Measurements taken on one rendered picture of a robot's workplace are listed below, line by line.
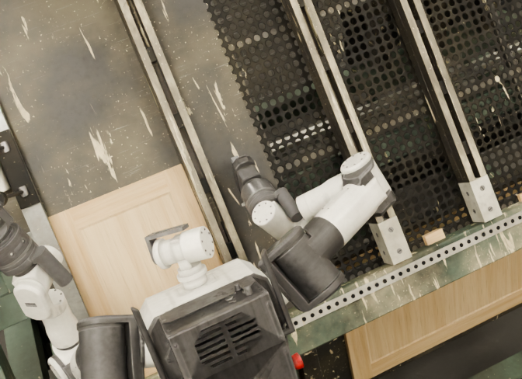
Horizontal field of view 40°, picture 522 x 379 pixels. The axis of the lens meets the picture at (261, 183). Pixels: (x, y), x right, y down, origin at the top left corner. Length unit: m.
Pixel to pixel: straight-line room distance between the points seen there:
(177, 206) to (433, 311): 1.07
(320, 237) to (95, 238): 0.68
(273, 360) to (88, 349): 0.36
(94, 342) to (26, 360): 0.92
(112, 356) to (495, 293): 1.65
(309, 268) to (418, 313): 1.13
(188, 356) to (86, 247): 0.70
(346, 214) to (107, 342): 0.56
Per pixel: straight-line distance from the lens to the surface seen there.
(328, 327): 2.04
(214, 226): 1.91
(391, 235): 2.05
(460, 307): 2.69
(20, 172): 1.92
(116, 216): 1.94
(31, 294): 1.56
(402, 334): 2.60
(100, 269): 1.95
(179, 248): 1.46
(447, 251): 2.14
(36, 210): 1.92
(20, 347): 2.42
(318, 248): 1.51
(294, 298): 1.51
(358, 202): 1.58
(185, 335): 1.31
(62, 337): 1.70
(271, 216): 1.73
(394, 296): 2.09
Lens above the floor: 2.33
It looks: 35 degrees down
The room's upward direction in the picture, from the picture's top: 14 degrees counter-clockwise
